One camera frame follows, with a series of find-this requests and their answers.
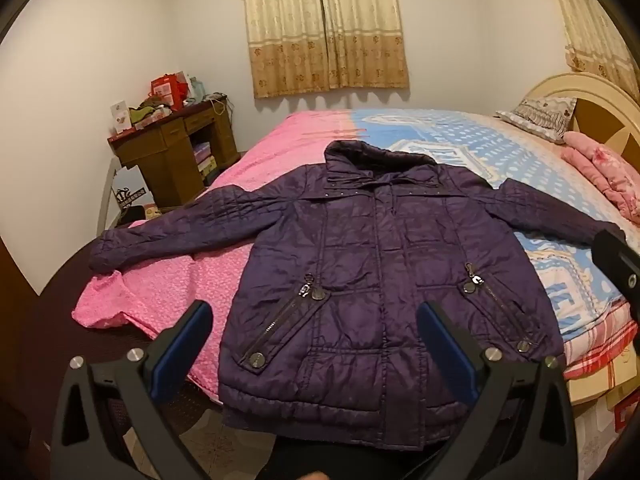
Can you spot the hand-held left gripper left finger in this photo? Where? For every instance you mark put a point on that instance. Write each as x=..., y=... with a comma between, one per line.
x=182, y=347

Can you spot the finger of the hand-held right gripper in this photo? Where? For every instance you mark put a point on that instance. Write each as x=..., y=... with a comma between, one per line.
x=622, y=265

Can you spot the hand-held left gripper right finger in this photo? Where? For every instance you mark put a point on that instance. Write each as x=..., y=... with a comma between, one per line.
x=445, y=355

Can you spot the purple quilted jacket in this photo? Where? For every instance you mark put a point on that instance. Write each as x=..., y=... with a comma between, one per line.
x=380, y=260

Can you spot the red plaid blanket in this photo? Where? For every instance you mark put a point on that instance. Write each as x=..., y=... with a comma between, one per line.
x=600, y=330

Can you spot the pink folded quilt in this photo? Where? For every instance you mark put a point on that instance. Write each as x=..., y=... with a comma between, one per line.
x=607, y=170

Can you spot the black and white bag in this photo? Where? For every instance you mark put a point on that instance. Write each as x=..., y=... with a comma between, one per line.
x=130, y=192

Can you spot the cream bed headboard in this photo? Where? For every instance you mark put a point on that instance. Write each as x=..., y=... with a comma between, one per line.
x=595, y=97

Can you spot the blue patterned blanket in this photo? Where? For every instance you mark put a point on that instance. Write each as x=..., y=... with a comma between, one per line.
x=500, y=145

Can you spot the grey patterned pillow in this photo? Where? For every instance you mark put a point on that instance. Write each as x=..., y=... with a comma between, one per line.
x=537, y=112

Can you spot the brown wooden door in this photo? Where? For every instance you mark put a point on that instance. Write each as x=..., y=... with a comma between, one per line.
x=15, y=270

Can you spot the brown wooden desk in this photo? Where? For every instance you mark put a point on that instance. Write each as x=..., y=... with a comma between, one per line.
x=170, y=155

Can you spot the white card box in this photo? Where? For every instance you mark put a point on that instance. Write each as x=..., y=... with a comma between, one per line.
x=121, y=117

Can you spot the green cloth pile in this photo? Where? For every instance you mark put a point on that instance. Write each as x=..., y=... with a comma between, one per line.
x=147, y=110

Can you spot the beige patterned curtain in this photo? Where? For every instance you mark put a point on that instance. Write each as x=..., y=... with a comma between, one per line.
x=590, y=20
x=325, y=30

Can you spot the red gift box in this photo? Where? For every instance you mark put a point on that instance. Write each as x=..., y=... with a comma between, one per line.
x=167, y=91

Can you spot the cream bed frame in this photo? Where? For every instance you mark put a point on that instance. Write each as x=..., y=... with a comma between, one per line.
x=595, y=385

